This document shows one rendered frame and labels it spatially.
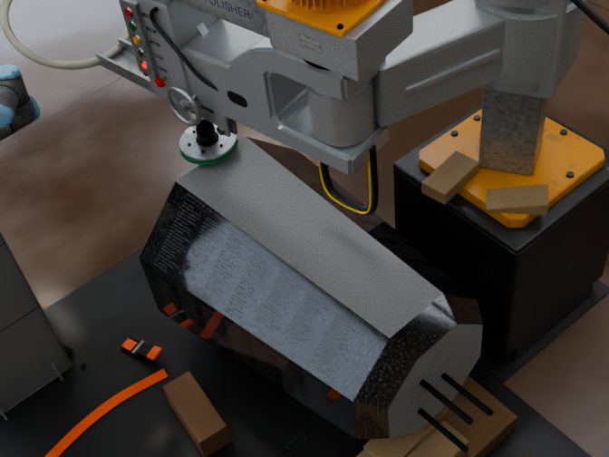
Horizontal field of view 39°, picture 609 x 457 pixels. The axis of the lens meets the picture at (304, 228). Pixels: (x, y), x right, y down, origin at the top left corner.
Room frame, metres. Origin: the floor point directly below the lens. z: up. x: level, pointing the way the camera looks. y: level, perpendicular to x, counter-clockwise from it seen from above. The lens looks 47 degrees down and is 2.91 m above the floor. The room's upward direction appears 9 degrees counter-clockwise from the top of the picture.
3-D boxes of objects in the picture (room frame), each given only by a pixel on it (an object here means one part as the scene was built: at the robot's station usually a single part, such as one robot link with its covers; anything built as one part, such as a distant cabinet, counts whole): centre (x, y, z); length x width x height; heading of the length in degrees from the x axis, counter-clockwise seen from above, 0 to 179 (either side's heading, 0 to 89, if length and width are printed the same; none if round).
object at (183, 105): (2.24, 0.30, 1.18); 0.15 x 0.10 x 0.15; 45
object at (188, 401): (1.75, 0.51, 0.07); 0.30 x 0.12 x 0.12; 27
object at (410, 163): (2.18, -0.76, 0.37); 0.66 x 0.66 x 0.74; 33
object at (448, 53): (2.11, -0.58, 1.34); 0.74 x 0.34 x 0.25; 112
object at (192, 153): (2.41, 0.30, 0.85); 0.22 x 0.22 x 0.04
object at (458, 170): (2.09, -0.53, 0.81); 0.20 x 0.10 x 0.05; 131
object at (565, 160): (2.18, -0.76, 0.76); 0.49 x 0.49 x 0.05; 33
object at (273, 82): (2.12, 0.04, 1.28); 0.74 x 0.23 x 0.49; 45
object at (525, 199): (1.94, -0.72, 0.80); 0.20 x 0.10 x 0.05; 74
